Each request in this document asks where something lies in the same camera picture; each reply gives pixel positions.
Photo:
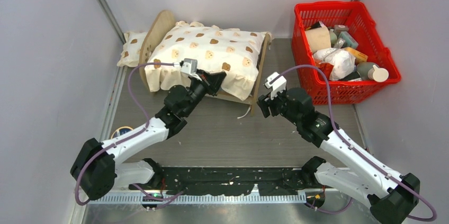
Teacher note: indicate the tape roll with blue core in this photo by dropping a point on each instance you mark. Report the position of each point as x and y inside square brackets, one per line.
[120, 131]

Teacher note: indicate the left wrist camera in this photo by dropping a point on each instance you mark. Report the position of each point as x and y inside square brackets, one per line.
[188, 67]

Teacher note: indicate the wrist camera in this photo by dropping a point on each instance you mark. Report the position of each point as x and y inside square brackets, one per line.
[188, 67]
[276, 83]

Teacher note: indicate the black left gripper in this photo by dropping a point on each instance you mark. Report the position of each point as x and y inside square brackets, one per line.
[214, 80]

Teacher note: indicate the yellow box in basket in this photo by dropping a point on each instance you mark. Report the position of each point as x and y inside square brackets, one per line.
[359, 56]

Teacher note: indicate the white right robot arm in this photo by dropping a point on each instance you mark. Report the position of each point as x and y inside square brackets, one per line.
[383, 190]

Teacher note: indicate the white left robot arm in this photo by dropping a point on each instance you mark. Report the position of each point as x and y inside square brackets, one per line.
[101, 166]

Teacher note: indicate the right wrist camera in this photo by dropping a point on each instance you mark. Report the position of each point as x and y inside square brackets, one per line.
[276, 83]

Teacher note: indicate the wooden pet bed frame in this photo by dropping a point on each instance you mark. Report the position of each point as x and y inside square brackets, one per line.
[163, 23]

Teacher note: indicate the small bear print pillow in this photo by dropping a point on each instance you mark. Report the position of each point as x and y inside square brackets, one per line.
[131, 49]

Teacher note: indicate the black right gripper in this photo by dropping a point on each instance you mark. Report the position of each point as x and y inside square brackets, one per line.
[262, 104]

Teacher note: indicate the large bear print cushion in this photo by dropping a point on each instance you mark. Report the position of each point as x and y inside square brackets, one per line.
[231, 51]

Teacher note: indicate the grey bottle with beige cap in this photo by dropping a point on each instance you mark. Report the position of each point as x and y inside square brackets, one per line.
[372, 71]

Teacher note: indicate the white crumpled bag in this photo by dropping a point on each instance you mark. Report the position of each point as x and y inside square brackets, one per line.
[336, 64]

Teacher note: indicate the teal box in basket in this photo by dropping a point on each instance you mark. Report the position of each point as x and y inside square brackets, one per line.
[349, 41]

